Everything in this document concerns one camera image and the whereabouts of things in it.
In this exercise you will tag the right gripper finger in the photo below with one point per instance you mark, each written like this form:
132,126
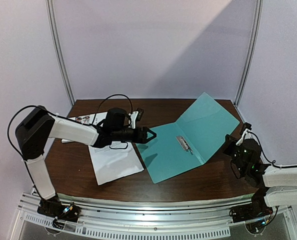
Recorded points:
231,150
230,140

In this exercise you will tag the colourful printed leaflet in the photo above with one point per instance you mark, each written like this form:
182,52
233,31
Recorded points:
83,120

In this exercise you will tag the white printed paper sheet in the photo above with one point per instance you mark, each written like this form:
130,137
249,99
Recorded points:
114,162

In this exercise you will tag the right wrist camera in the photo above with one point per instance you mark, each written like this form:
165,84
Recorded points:
246,128

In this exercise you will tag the aluminium wall post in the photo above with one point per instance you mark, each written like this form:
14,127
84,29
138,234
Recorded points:
58,51
250,51

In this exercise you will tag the teal file folder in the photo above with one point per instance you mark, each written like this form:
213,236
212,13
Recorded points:
189,142

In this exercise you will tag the aluminium mounting rail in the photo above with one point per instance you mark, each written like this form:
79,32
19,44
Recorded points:
117,220

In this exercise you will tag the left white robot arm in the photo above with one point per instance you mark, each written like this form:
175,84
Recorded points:
40,125

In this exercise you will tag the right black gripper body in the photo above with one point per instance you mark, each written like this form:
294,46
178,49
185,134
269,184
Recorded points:
230,146

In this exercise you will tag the left aluminium wall post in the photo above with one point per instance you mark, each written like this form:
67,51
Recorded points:
58,51

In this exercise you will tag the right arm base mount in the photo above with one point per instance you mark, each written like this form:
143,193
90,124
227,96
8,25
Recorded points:
257,209

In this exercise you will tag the chrome folder clip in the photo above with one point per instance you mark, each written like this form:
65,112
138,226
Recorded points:
184,144

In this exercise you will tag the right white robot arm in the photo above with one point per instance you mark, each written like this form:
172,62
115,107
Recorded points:
276,184

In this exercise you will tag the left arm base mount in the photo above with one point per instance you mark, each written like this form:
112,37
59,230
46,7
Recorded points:
60,212

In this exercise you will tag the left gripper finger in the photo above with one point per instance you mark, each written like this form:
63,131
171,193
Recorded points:
148,131
147,139

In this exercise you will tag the right aluminium wall post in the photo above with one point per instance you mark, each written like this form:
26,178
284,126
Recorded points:
250,51

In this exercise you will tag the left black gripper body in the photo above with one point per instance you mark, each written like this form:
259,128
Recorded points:
119,135

